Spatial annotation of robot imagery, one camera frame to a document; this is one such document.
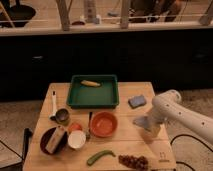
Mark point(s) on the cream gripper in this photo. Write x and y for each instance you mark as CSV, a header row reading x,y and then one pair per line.
x,y
153,128

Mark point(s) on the grey blue towel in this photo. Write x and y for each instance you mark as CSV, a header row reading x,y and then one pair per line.
x,y
142,121

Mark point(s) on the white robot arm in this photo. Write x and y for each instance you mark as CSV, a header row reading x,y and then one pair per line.
x,y
168,105

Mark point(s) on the red bowl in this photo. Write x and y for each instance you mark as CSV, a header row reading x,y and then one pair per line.
x,y
103,124

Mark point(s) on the blue sponge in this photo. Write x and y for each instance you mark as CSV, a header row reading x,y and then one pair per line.
x,y
137,101

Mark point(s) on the dark red grapes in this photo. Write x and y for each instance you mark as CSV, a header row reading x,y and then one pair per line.
x,y
130,161

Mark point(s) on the green plastic tray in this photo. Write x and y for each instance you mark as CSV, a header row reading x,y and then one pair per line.
x,y
87,97

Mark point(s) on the orange fruit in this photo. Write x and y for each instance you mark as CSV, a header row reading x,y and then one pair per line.
x,y
74,126

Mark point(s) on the yellow corn cob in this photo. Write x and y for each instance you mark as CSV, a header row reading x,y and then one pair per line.
x,y
90,83

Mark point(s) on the metal cup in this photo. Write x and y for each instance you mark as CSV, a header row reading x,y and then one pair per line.
x,y
62,116

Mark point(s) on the beige box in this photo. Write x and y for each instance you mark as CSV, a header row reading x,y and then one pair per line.
x,y
55,139

